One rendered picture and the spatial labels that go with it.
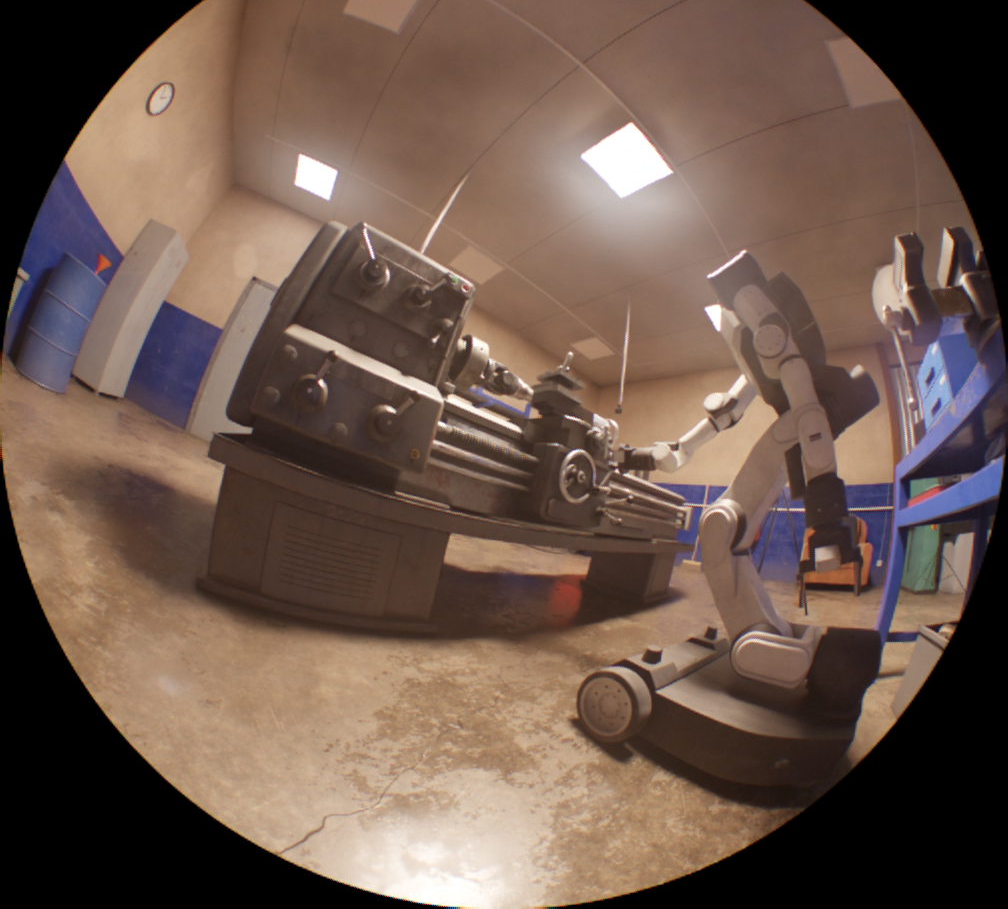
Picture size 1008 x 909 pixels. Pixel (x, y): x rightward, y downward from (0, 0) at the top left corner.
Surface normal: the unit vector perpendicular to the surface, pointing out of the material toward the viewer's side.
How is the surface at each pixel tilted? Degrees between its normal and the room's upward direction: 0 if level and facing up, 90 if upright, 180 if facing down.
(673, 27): 180
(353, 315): 90
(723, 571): 114
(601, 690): 90
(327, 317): 90
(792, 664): 90
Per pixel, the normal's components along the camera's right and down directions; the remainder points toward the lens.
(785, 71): -0.25, 0.93
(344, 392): 0.59, -0.09
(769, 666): -0.86, -0.34
